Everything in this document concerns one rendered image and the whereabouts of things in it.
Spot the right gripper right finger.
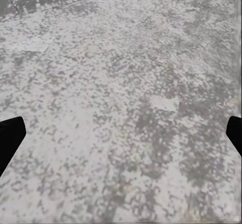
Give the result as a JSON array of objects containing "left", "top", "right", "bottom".
[{"left": 226, "top": 116, "right": 242, "bottom": 157}]

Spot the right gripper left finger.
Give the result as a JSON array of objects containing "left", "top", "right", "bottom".
[{"left": 0, "top": 117, "right": 26, "bottom": 176}]

